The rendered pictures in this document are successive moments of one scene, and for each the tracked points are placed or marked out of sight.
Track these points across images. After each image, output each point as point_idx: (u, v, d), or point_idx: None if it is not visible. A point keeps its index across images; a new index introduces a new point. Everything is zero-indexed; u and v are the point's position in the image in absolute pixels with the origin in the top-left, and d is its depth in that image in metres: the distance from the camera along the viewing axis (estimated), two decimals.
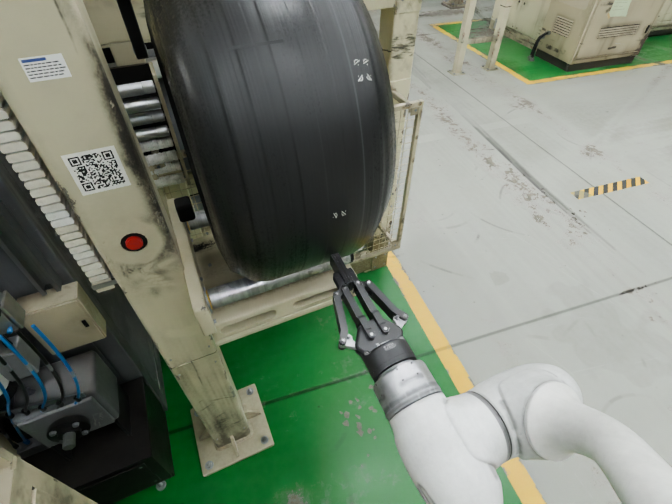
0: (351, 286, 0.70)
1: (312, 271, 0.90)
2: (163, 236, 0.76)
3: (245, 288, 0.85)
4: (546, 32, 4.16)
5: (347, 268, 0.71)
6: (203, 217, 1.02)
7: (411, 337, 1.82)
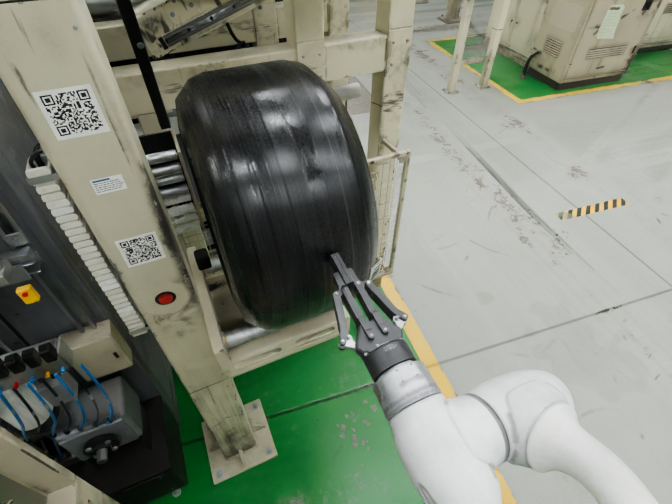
0: (351, 286, 0.70)
1: None
2: (189, 292, 0.93)
3: None
4: (537, 52, 4.32)
5: (347, 268, 0.71)
6: (216, 259, 1.19)
7: None
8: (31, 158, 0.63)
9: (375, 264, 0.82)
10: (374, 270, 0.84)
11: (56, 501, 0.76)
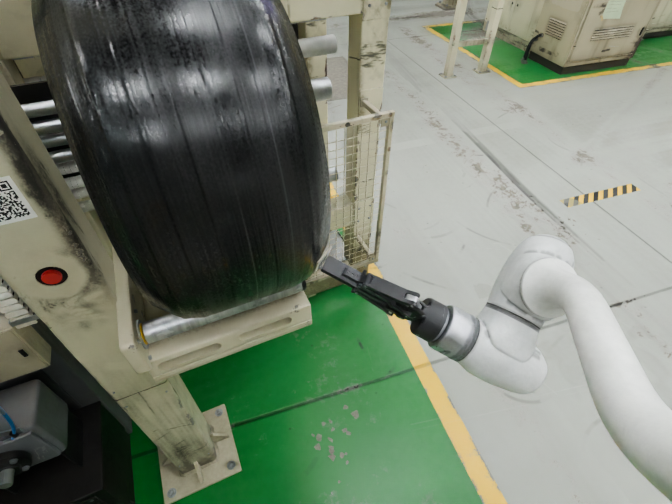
0: (358, 280, 0.71)
1: (260, 305, 0.85)
2: (85, 268, 0.70)
3: (186, 329, 0.79)
4: (539, 35, 4.09)
5: (341, 274, 0.70)
6: None
7: (390, 354, 1.76)
8: None
9: (322, 256, 0.66)
10: (321, 261, 0.68)
11: None
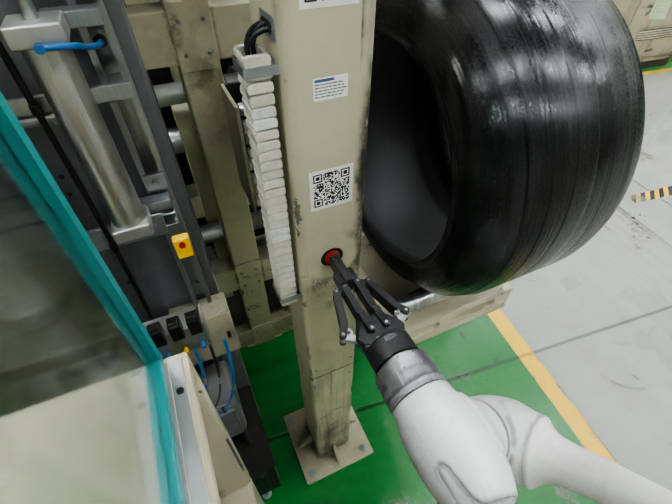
0: (351, 285, 0.69)
1: None
2: (356, 250, 0.76)
3: (419, 308, 0.86)
4: None
5: (347, 268, 0.71)
6: None
7: (492, 343, 1.82)
8: (251, 40, 0.46)
9: None
10: None
11: None
